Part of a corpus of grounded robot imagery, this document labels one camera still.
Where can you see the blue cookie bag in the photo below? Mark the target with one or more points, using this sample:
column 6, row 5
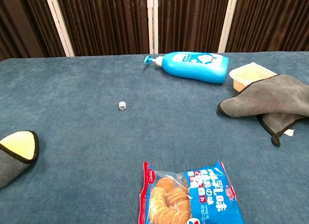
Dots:
column 205, row 197

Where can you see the blue table cover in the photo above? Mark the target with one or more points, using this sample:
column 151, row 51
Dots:
column 72, row 88

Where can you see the small white die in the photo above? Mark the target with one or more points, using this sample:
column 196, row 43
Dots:
column 122, row 106

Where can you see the brown curtain screen panel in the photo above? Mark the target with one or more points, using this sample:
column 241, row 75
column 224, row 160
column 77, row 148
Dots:
column 272, row 21
column 190, row 21
column 103, row 21
column 24, row 21

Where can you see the cream plastic container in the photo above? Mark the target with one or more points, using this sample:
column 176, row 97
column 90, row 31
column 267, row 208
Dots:
column 248, row 74

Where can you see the grey cloth yellow underside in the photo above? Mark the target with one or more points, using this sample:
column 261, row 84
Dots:
column 9, row 166

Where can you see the blue pump bottle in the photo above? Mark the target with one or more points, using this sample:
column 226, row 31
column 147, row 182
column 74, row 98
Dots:
column 193, row 67

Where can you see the grey cloth green underside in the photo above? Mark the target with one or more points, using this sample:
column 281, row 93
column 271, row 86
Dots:
column 265, row 98

